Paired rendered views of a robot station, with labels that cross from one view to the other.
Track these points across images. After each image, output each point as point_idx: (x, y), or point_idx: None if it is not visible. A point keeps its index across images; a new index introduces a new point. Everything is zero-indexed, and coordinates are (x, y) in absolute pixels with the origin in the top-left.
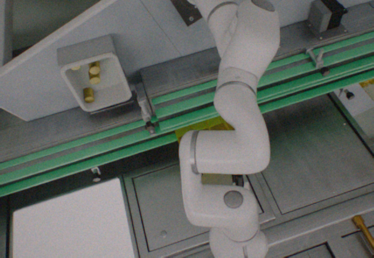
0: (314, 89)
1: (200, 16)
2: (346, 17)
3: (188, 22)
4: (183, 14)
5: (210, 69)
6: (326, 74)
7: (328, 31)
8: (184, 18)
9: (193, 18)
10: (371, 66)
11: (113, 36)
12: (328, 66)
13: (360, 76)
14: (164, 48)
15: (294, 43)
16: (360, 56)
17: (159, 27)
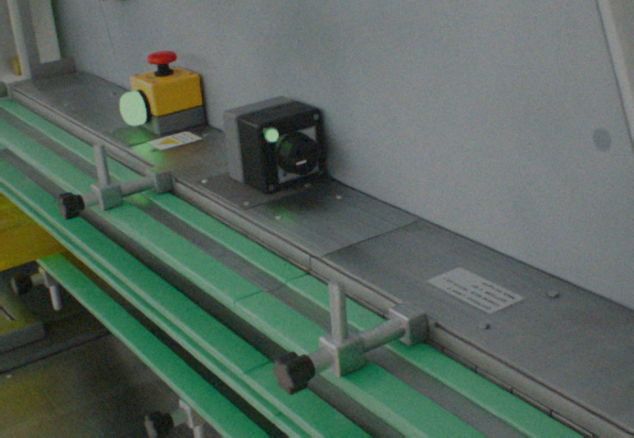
0: (162, 344)
1: None
2: (321, 200)
3: None
4: None
5: (79, 110)
6: (62, 211)
7: (237, 185)
8: None
9: None
10: (212, 362)
11: None
12: (181, 279)
13: (233, 417)
14: (104, 43)
15: (178, 160)
16: (236, 323)
17: None
